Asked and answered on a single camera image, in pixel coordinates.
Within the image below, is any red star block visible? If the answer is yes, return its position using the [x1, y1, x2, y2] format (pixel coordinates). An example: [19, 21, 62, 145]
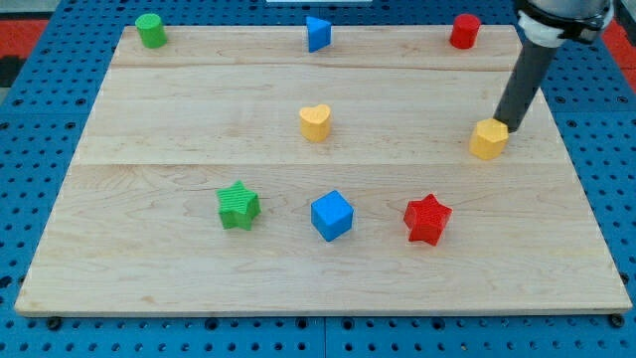
[403, 194, 452, 247]

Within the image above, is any yellow hexagon block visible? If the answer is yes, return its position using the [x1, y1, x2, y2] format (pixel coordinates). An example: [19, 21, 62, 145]
[469, 118, 509, 160]

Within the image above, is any light wooden board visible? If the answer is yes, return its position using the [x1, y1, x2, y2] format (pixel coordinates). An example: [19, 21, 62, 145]
[15, 25, 632, 317]

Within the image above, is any yellow heart block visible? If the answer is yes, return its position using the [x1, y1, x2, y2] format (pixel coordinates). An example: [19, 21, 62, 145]
[299, 103, 331, 142]

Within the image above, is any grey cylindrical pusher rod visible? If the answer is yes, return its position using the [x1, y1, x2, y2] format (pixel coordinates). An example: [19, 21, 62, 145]
[494, 40, 557, 133]

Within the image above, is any green star block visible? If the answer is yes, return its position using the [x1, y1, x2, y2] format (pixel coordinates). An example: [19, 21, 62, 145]
[216, 181, 260, 231]

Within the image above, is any red cylinder block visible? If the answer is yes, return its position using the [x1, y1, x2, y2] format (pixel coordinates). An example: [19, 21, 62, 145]
[449, 13, 482, 50]

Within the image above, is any blue cube block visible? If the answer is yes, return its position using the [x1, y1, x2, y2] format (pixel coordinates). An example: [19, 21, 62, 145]
[311, 190, 354, 242]

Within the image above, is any green cylinder block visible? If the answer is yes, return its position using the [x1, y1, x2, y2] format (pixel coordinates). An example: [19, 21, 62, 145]
[135, 13, 168, 49]

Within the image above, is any blue triangle block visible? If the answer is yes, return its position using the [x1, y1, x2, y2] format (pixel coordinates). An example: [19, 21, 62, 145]
[305, 16, 332, 53]

